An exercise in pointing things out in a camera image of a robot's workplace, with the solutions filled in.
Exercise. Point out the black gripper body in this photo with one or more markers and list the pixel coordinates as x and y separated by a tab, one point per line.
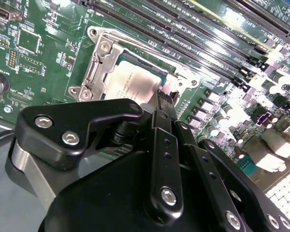
99	200

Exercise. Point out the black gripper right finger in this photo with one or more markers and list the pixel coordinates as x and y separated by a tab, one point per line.
207	166

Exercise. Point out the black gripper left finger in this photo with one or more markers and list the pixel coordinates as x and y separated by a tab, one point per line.
62	125

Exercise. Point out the metal socket cover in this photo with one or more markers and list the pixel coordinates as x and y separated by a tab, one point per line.
104	65

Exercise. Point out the silver CPU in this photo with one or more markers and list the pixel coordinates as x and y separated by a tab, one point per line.
133	82

